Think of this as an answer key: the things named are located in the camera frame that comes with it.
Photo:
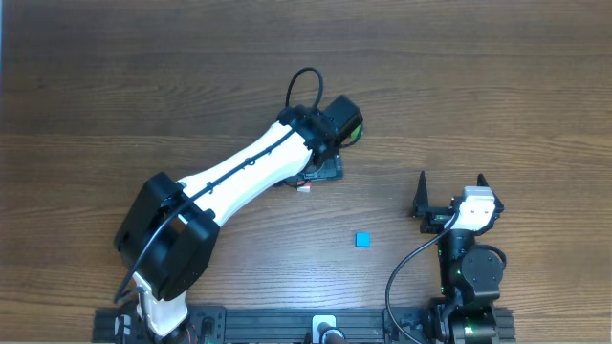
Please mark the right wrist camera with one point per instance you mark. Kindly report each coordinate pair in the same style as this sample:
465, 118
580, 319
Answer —
475, 208

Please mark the mounting rail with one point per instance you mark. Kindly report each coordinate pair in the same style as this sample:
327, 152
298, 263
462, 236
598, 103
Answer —
272, 325

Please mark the blue cube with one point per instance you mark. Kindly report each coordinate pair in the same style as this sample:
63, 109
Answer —
363, 240

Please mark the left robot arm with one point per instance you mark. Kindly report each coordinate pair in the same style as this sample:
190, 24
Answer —
248, 172

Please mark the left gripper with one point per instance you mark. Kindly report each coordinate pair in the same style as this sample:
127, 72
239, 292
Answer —
327, 168

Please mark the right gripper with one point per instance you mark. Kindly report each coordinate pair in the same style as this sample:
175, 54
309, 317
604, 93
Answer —
435, 220

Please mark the green cube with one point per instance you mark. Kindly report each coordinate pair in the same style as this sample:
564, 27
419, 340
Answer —
356, 132

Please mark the white cube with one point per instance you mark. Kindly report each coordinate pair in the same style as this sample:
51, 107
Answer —
304, 189

